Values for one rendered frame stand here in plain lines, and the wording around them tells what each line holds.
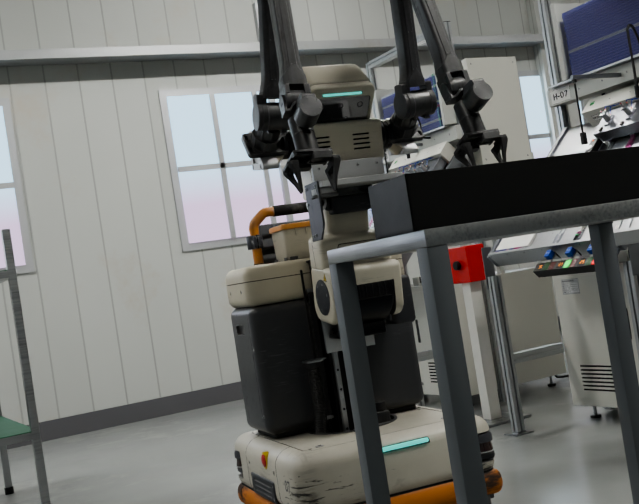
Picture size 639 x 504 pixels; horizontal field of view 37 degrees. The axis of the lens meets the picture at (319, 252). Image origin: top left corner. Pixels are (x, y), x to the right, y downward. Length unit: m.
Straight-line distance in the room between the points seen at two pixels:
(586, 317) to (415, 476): 1.44
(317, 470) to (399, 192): 1.05
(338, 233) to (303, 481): 0.70
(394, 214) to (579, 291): 2.20
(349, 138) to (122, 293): 3.76
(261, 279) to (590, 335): 1.57
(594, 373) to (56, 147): 3.79
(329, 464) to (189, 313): 3.92
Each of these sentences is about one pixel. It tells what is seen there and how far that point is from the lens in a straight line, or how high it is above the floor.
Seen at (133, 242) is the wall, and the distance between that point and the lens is 6.36.
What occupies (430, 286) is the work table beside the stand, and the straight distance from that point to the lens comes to 1.58.
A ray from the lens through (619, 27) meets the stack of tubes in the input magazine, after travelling 3.90.
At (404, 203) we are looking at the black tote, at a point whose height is 0.86.
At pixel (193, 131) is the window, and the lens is 6.58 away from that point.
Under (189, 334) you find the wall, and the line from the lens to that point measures 6.43.
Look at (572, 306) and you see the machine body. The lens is 3.98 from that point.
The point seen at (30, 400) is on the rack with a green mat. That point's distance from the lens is 3.67.
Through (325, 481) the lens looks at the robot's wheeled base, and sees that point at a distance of 2.62.
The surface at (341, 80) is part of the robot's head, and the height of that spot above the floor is 1.29.
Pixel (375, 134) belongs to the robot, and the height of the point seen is 1.13.
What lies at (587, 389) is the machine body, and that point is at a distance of 4.01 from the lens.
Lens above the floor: 0.75
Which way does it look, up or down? 1 degrees up
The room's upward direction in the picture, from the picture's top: 9 degrees counter-clockwise
